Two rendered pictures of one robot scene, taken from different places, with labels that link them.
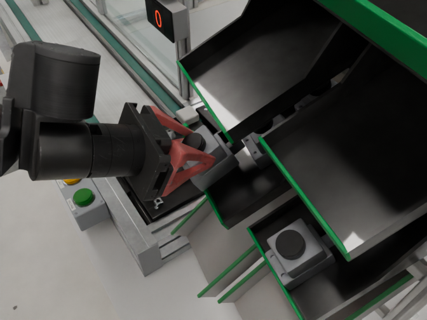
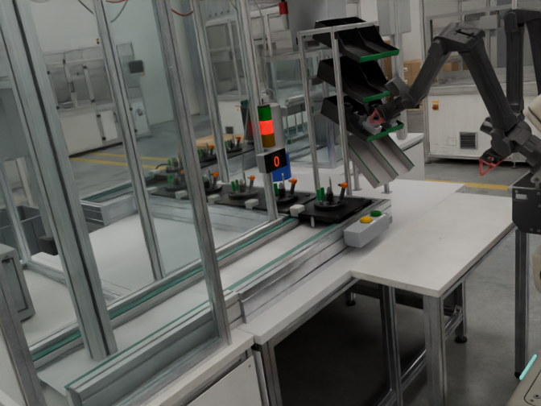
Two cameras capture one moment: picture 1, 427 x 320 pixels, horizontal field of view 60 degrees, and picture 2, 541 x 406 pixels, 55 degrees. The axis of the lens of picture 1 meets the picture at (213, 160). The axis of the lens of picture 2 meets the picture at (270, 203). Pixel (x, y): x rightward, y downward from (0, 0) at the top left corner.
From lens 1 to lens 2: 235 cm
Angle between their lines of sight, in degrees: 85
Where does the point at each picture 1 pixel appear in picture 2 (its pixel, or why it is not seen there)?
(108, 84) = (264, 256)
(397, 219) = not seen: hidden behind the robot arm
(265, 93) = (369, 93)
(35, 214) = (390, 254)
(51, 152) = not seen: hidden behind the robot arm
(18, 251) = (415, 249)
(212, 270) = (385, 179)
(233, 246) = (376, 169)
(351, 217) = not seen: hidden behind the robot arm
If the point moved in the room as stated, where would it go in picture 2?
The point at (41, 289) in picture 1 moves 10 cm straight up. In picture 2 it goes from (425, 237) to (424, 212)
